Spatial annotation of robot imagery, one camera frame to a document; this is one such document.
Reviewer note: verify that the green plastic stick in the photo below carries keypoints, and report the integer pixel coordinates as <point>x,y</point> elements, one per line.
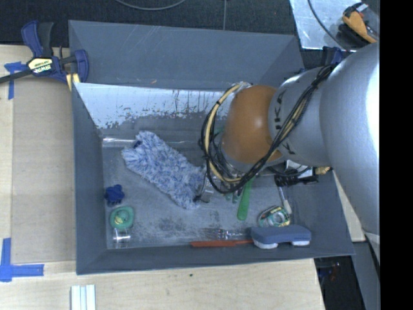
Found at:
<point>244,205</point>

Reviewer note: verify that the red-orange flat stick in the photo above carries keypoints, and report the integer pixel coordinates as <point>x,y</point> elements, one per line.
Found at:
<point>219,243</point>

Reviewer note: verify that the blue and white fluffy duster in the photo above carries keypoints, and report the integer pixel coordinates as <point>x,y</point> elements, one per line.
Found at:
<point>161,166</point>

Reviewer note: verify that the white pen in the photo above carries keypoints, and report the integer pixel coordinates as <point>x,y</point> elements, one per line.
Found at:
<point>285,203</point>

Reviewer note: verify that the blue block with white feet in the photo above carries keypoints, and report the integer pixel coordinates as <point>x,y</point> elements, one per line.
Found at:
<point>280,234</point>

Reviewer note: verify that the dark blue flower-shaped toy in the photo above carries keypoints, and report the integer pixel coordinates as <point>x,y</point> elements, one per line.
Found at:
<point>114,194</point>

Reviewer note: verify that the clear glass jar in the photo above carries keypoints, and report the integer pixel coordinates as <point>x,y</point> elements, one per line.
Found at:
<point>121,236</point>

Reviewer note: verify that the grey metal bin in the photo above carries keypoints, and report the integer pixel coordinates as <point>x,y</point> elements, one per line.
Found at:
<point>155,57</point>

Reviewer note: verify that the pale wood board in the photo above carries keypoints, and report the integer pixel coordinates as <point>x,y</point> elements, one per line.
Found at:
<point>42,173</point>

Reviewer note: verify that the black cylinder on white bracket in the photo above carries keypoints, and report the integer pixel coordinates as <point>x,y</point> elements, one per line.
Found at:
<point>292,179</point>

